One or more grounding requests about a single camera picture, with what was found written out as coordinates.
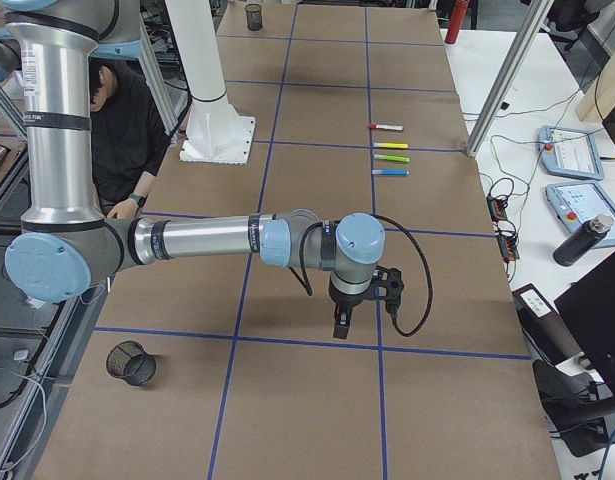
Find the black monitor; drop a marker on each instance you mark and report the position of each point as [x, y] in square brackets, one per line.
[588, 311]

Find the blue marker pen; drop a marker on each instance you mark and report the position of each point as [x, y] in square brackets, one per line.
[390, 172]

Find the black orange connector box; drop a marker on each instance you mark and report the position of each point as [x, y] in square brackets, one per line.
[505, 231]

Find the near black mesh pen cup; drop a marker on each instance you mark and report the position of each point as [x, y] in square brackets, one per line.
[129, 362]

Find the far teach pendant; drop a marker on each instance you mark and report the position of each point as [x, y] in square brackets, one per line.
[569, 153]

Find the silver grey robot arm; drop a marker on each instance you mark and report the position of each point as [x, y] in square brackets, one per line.
[67, 245]

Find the red marker pen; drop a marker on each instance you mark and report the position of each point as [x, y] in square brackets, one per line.
[386, 127]

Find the aluminium frame post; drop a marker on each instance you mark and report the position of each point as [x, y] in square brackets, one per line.
[519, 48]

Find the yellow highlighter pen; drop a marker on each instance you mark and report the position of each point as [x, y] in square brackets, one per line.
[390, 146]

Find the near teach pendant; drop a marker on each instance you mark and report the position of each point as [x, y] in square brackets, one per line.
[578, 201]

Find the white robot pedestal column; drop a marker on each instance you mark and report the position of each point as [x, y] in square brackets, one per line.
[215, 132]

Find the red water bottle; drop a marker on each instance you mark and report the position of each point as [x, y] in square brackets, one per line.
[456, 20]

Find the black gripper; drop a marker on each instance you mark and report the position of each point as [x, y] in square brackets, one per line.
[345, 302]

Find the brown box with label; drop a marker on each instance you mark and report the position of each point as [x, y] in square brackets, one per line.
[544, 325]

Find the black water bottle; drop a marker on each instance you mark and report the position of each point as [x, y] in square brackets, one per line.
[589, 234]

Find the teach pendant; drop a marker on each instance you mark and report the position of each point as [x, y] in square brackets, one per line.
[578, 201]
[569, 153]

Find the person in black hoodie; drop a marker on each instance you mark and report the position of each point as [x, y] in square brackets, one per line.
[128, 137]

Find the far black mesh pen cup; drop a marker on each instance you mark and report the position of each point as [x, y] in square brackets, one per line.
[254, 18]

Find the black mesh pen cup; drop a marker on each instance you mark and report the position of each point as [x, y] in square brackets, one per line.
[254, 18]
[129, 362]

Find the green highlighter pen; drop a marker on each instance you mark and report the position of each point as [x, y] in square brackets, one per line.
[391, 158]

